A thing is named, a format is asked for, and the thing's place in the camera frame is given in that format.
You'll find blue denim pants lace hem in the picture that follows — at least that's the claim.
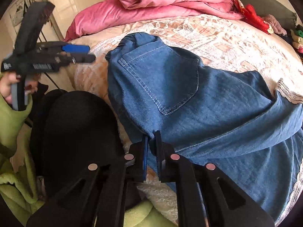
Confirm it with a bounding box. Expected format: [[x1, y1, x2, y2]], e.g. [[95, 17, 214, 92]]
[[105, 32, 302, 223]]

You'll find left hand of person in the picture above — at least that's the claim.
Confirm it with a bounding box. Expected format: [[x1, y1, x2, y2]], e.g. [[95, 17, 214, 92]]
[[0, 72, 41, 105]]

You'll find pink folded quilt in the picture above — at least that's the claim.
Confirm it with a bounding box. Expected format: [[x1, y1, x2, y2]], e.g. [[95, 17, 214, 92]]
[[64, 0, 243, 42]]

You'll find peach white tufted bedspread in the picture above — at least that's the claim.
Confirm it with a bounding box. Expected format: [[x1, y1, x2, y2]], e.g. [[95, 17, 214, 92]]
[[66, 14, 303, 227]]

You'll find green fleece sleeve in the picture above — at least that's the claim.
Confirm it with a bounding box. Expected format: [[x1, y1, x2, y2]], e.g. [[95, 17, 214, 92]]
[[1, 94, 44, 226]]

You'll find red gold patterned cloth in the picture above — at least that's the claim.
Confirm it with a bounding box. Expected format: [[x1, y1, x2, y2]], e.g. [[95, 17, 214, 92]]
[[233, 0, 274, 35]]

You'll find mauve fuzzy garment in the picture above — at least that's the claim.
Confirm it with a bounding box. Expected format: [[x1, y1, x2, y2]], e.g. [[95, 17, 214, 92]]
[[263, 14, 287, 36]]

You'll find dark grey headboard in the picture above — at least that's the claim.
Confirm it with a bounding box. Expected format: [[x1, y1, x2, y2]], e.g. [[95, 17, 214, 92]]
[[241, 0, 297, 29]]

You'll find pile of folded clothes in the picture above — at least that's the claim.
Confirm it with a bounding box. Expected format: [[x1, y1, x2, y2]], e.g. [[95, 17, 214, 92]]
[[283, 25, 302, 58]]

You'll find cream wardrobe with black handles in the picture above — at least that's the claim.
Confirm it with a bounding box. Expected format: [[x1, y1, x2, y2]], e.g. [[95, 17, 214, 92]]
[[1, 0, 103, 42]]

